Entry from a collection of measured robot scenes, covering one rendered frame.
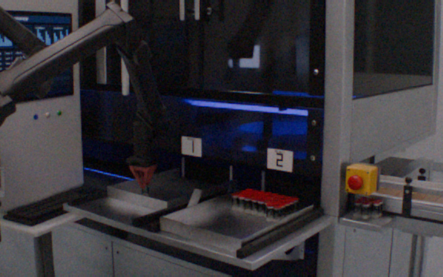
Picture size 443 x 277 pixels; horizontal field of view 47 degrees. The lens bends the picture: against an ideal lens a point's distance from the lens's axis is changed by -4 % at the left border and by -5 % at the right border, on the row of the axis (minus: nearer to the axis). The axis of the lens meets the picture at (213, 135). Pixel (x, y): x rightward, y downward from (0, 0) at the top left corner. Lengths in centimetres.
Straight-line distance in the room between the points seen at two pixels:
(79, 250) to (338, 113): 136
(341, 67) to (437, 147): 480
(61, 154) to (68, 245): 55
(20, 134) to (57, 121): 18
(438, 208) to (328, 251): 34
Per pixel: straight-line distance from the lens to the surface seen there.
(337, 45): 144
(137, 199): 160
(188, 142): 176
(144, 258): 206
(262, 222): 144
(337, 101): 145
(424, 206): 153
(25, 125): 189
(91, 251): 230
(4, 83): 110
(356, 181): 142
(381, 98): 172
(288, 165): 155
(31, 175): 193
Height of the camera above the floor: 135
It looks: 10 degrees down
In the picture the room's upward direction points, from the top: straight up
